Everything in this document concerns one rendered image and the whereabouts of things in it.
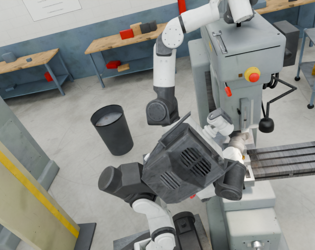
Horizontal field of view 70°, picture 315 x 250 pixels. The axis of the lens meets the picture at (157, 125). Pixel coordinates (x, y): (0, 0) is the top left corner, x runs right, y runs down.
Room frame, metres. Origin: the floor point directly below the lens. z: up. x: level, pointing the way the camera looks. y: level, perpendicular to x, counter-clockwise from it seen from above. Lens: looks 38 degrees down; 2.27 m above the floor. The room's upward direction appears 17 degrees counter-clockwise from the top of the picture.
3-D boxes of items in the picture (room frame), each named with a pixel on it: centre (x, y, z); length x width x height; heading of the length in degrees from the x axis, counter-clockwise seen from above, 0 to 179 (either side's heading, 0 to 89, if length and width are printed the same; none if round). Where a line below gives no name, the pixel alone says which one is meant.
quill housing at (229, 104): (1.02, -0.49, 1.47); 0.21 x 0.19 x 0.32; 77
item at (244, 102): (0.91, -0.47, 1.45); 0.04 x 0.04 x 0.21; 77
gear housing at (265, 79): (1.06, -0.50, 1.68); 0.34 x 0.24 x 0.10; 167
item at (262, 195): (1.02, -0.49, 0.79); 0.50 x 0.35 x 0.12; 167
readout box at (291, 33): (1.24, -0.88, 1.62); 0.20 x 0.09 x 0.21; 167
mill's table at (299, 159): (1.03, -0.42, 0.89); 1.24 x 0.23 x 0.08; 77
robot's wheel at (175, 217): (0.96, 0.03, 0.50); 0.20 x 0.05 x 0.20; 91
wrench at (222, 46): (0.90, -0.35, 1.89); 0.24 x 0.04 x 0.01; 166
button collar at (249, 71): (0.80, -0.44, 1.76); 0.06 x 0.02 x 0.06; 77
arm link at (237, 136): (0.95, -0.44, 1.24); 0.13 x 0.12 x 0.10; 56
